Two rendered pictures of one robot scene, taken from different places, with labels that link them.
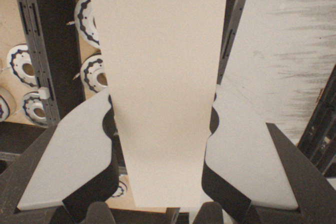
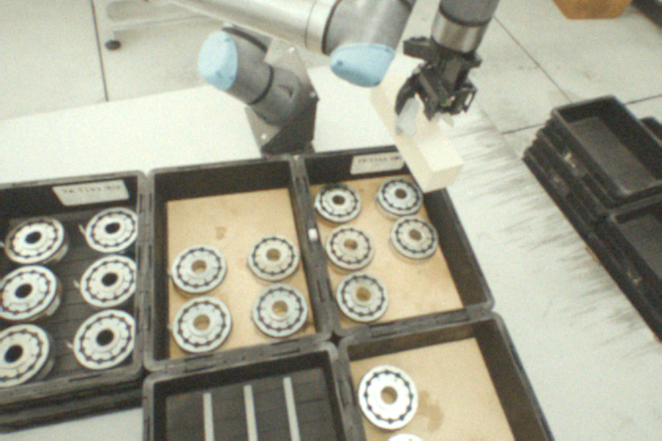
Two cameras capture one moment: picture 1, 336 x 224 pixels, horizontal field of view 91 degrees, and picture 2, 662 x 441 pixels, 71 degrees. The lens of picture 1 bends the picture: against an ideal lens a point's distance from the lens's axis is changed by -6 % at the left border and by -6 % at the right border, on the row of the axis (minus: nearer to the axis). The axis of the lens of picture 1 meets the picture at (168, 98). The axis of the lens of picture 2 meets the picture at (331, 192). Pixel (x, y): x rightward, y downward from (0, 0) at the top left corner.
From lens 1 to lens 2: 0.83 m
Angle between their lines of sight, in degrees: 64
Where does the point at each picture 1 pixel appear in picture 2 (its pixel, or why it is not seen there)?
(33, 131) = not seen: hidden behind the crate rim
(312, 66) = (547, 229)
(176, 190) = (445, 154)
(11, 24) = (247, 231)
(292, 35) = (498, 211)
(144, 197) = (433, 162)
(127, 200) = not seen: outside the picture
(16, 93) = (236, 309)
